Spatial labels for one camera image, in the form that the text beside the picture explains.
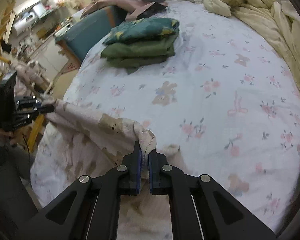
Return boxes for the pink bear print pants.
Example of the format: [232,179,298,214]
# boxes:
[31,98,183,240]

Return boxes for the left forearm grey sleeve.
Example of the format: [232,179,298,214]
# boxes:
[0,129,36,205]

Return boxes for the pink coat on rack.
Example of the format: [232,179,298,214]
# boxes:
[10,60,51,96]

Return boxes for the white water heater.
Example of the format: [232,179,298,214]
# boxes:
[11,11,37,36]

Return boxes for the white floral bed sheet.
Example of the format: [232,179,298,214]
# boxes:
[62,2,300,232]

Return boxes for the folded green clothes stack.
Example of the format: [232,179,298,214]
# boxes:
[101,17,179,68]

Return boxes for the cream rumpled duvet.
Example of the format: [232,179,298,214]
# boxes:
[203,0,300,92]

